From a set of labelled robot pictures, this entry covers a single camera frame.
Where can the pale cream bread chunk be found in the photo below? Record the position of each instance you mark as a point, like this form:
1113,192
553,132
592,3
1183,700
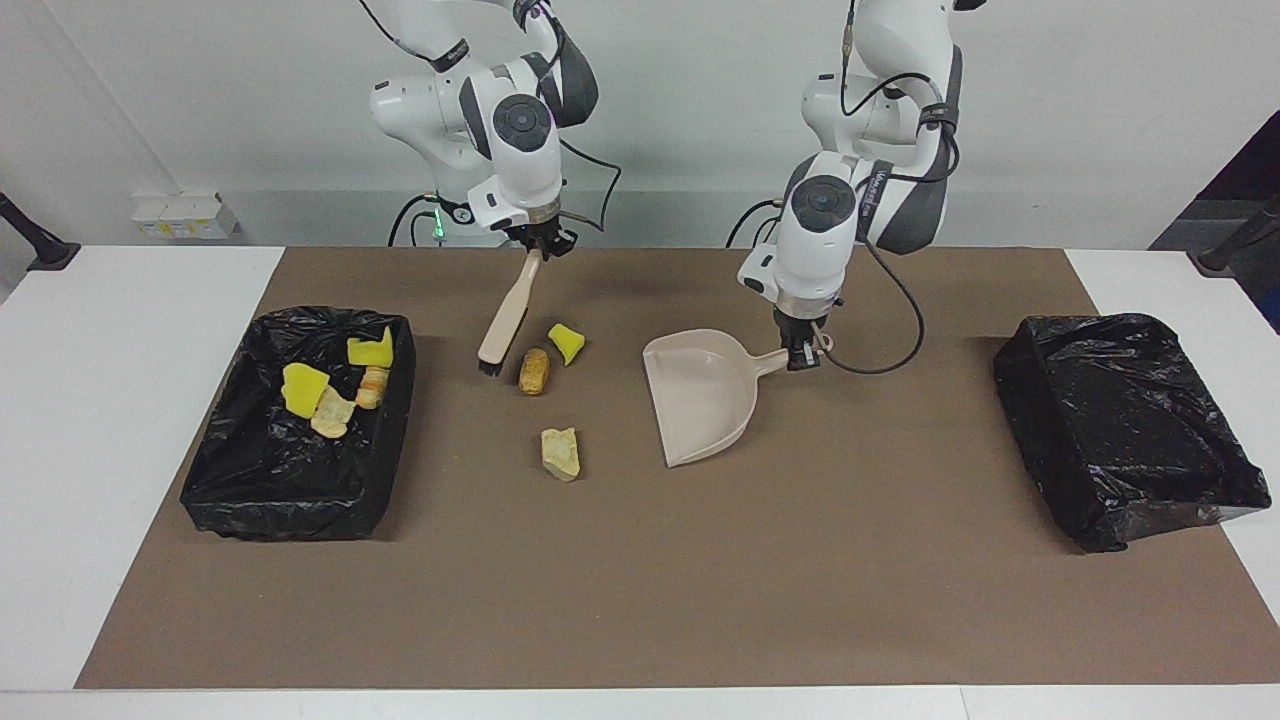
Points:
560,455

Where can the brown table mat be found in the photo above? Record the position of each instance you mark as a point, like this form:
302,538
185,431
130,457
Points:
600,620

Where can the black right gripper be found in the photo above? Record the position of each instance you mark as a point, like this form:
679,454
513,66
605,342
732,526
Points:
540,235

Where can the notched yellow sponge piece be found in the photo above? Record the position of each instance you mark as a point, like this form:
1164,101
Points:
370,352

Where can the large yellow sponge piece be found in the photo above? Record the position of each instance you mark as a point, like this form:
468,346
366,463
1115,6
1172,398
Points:
303,390

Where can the wooden brush with black bristles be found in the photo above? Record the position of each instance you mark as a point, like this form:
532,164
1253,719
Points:
505,325

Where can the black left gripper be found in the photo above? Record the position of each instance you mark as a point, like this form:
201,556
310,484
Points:
800,325

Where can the small yellow sponge wedge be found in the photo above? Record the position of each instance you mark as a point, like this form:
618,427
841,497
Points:
567,343

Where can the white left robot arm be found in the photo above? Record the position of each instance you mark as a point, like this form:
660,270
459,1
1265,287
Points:
820,240

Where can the small cut bread roll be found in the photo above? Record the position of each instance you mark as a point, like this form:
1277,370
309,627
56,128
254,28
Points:
372,388

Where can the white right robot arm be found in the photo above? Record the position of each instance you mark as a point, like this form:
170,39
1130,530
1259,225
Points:
520,150

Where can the beige plastic dustpan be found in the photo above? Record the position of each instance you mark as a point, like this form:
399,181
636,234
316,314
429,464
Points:
700,400

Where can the bin lined with black bag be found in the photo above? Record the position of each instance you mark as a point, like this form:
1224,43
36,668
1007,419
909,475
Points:
270,480
1120,430

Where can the brown bread roll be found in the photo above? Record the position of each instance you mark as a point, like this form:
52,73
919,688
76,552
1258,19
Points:
534,372

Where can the white box on floor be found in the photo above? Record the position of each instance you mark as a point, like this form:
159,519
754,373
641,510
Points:
185,215

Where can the black stand pole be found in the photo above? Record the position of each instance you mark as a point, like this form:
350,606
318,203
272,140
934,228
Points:
40,245
1235,240

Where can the pale crumbly bread chunk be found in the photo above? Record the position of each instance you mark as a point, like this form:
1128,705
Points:
332,415

